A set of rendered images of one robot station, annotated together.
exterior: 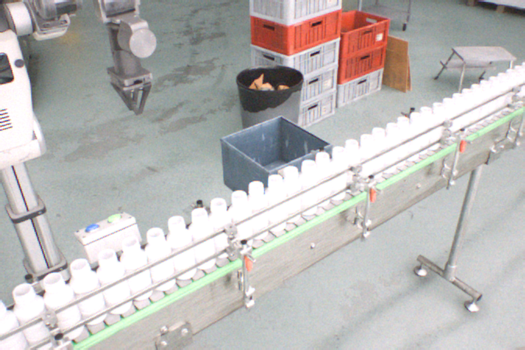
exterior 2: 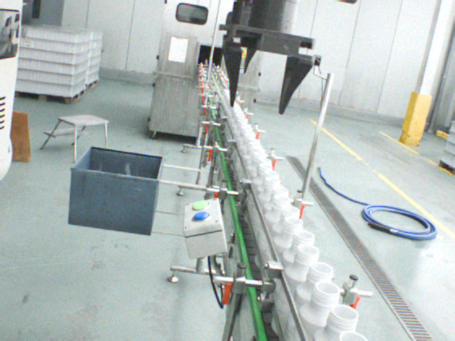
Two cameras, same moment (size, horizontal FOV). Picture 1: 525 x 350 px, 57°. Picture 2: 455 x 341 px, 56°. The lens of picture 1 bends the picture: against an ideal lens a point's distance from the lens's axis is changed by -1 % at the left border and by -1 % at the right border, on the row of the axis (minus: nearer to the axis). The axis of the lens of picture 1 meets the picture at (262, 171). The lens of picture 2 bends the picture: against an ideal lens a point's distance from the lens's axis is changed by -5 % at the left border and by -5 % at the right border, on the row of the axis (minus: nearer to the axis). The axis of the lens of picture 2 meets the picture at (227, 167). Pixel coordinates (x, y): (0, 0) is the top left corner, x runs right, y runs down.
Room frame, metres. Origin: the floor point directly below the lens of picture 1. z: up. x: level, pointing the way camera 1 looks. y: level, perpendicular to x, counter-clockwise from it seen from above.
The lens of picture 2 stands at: (0.49, 1.15, 1.48)
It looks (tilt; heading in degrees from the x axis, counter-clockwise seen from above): 16 degrees down; 300
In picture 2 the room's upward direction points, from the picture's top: 10 degrees clockwise
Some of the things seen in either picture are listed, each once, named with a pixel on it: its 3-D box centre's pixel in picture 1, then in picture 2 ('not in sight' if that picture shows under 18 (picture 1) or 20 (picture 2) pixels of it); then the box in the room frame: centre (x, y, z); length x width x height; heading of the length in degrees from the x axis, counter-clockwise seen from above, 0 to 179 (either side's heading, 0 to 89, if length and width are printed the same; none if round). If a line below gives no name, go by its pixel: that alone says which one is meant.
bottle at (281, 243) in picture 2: (87, 291); (284, 258); (0.77, 0.40, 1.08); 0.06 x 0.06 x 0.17
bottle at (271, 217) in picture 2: (135, 268); (275, 232); (0.84, 0.30, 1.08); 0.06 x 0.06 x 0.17
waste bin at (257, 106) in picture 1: (269, 119); not in sight; (3.05, -0.06, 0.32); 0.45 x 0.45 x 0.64
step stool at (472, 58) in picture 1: (473, 69); (75, 135); (4.19, -1.94, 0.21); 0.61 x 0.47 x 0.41; 0
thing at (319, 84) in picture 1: (294, 80); not in sight; (3.70, -0.28, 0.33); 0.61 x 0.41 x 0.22; 133
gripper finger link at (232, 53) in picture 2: not in sight; (249, 71); (0.77, 0.66, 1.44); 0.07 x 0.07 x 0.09; 37
